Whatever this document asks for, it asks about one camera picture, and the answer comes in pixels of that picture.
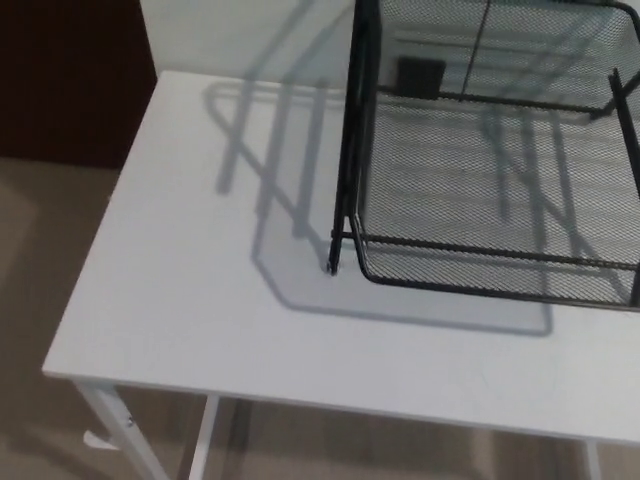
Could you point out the black metal mesh file tray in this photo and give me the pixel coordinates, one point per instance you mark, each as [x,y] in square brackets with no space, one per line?
[475,272]
[500,98]

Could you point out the white panelled closet front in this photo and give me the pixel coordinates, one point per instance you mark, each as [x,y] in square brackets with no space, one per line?
[225,30]

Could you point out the black metal file rack frame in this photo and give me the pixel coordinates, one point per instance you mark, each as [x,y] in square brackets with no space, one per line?
[360,100]

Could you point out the white desk side hook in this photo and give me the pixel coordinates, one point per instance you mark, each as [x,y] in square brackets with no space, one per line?
[95,439]

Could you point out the black rectangular plate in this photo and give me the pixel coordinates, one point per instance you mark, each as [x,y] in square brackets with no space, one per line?
[420,75]

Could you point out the dark brown wooden cabinet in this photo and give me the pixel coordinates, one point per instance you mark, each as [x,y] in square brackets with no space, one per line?
[60,75]

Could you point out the white metal desk frame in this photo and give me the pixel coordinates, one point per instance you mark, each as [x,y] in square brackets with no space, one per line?
[107,415]

